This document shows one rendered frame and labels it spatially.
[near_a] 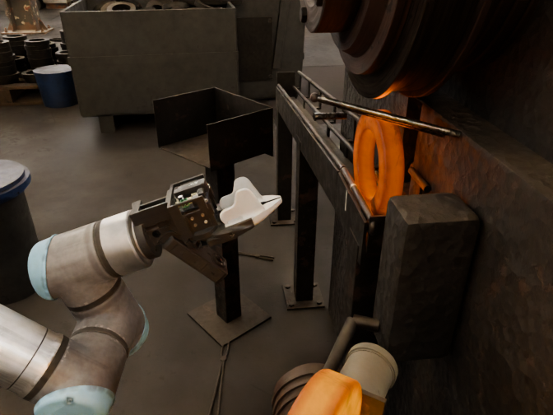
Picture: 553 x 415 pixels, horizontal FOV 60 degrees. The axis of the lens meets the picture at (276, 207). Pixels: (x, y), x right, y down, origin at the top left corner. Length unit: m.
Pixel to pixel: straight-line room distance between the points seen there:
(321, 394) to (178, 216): 0.36
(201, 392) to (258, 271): 0.57
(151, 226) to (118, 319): 0.16
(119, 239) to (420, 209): 0.41
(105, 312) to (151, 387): 0.71
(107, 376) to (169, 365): 0.80
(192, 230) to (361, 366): 0.31
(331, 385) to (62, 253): 0.46
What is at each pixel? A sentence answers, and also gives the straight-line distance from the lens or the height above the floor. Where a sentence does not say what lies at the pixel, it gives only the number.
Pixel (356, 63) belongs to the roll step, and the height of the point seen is 0.94.
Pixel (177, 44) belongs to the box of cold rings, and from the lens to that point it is 3.15.
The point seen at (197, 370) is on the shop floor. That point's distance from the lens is 1.48.
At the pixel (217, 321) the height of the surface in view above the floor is 0.01.
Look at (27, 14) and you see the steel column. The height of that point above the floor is 0.23.
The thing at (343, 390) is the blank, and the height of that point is 0.78.
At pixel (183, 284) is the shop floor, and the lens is 1.79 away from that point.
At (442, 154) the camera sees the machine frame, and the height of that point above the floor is 0.82.
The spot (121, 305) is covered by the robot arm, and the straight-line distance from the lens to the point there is 0.79.
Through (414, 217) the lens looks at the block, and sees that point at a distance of 0.60.
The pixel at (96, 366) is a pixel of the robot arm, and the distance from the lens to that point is 0.72.
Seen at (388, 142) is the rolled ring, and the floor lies 0.82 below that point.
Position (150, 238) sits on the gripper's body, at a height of 0.71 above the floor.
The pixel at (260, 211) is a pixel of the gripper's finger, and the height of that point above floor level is 0.75.
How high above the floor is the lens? 1.09
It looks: 29 degrees down
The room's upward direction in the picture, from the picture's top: straight up
